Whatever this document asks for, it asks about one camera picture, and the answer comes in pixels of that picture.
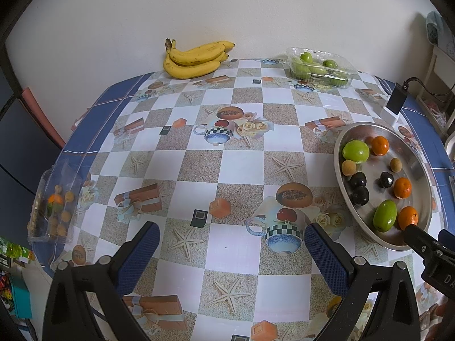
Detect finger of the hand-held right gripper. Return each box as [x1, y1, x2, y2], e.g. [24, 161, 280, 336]
[438, 229, 455, 253]
[404, 223, 441, 257]

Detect orange tangerine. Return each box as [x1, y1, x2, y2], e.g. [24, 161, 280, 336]
[393, 178, 413, 199]
[398, 206, 419, 230]
[371, 136, 389, 156]

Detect green plastic bag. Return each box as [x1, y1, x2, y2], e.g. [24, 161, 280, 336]
[0, 238, 35, 261]

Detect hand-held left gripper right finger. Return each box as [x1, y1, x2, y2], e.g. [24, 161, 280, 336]
[304, 222, 421, 341]

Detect yellow banana bunch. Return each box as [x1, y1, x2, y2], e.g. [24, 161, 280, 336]
[164, 38, 236, 80]

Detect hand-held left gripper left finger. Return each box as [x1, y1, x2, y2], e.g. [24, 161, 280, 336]
[42, 221, 161, 341]

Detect pale blue round object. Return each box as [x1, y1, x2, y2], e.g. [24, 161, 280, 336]
[426, 11, 455, 57]

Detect cluster of boxed longans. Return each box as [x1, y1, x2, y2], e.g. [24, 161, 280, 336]
[30, 190, 77, 238]

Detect clear plastic box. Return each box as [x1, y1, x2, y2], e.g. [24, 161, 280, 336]
[28, 160, 83, 245]

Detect white charging stand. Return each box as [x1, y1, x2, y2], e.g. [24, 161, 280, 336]
[380, 105, 402, 126]

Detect printed checkered tablecloth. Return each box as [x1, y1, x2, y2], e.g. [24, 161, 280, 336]
[28, 57, 455, 341]

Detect round steel bowl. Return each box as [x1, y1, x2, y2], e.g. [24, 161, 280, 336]
[333, 121, 435, 251]

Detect clear plastic punnet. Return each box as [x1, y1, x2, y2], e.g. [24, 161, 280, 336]
[286, 46, 357, 89]

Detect large green jujube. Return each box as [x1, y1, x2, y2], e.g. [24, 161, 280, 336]
[342, 140, 369, 164]
[373, 200, 398, 232]

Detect black power bank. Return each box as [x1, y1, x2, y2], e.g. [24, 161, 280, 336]
[386, 82, 410, 113]

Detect pile of green jujubes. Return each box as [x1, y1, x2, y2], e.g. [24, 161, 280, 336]
[291, 51, 351, 86]

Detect teal box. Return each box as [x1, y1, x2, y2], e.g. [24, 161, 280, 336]
[11, 277, 33, 318]

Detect white chair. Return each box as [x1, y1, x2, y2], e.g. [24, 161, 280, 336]
[416, 43, 455, 139]

